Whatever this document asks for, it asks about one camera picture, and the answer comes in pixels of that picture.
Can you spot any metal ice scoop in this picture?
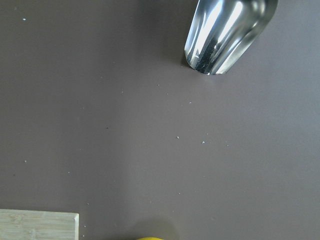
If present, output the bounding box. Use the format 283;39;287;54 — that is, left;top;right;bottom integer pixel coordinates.
184;0;279;75

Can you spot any yellow lemon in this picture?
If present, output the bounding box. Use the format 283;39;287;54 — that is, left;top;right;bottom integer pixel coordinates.
137;236;163;240

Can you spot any bamboo cutting board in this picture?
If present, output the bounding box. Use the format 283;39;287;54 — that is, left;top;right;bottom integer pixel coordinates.
0;209;79;240

